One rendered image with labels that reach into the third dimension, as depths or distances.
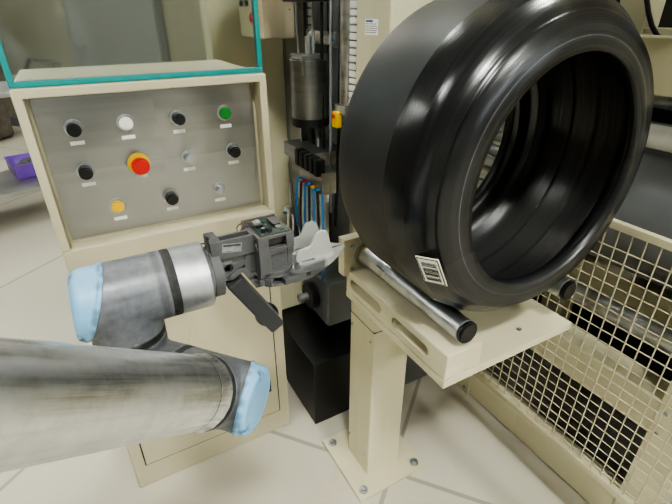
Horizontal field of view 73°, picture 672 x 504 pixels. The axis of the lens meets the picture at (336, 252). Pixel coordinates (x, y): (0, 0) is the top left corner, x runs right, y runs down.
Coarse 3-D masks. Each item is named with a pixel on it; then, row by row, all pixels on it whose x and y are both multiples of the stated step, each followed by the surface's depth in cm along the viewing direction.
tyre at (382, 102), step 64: (448, 0) 71; (512, 0) 61; (576, 0) 62; (384, 64) 71; (448, 64) 60; (512, 64) 59; (576, 64) 88; (640, 64) 71; (384, 128) 67; (448, 128) 60; (512, 128) 102; (576, 128) 96; (640, 128) 78; (384, 192) 69; (448, 192) 63; (512, 192) 108; (576, 192) 97; (384, 256) 81; (448, 256) 69; (512, 256) 100; (576, 256) 86
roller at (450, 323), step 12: (360, 252) 106; (372, 264) 101; (384, 264) 99; (384, 276) 98; (396, 276) 95; (396, 288) 95; (408, 288) 92; (408, 300) 92; (420, 300) 88; (432, 300) 87; (432, 312) 86; (444, 312) 84; (456, 312) 83; (444, 324) 83; (456, 324) 81; (468, 324) 80; (456, 336) 81; (468, 336) 81
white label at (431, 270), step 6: (420, 258) 69; (426, 258) 68; (432, 258) 68; (420, 264) 70; (426, 264) 69; (432, 264) 68; (438, 264) 68; (420, 270) 72; (426, 270) 71; (432, 270) 70; (438, 270) 69; (426, 276) 72; (432, 276) 71; (438, 276) 70; (432, 282) 72; (438, 282) 71; (444, 282) 70
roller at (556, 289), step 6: (558, 282) 93; (564, 282) 93; (570, 282) 92; (552, 288) 94; (558, 288) 93; (564, 288) 92; (570, 288) 93; (558, 294) 93; (564, 294) 92; (570, 294) 94
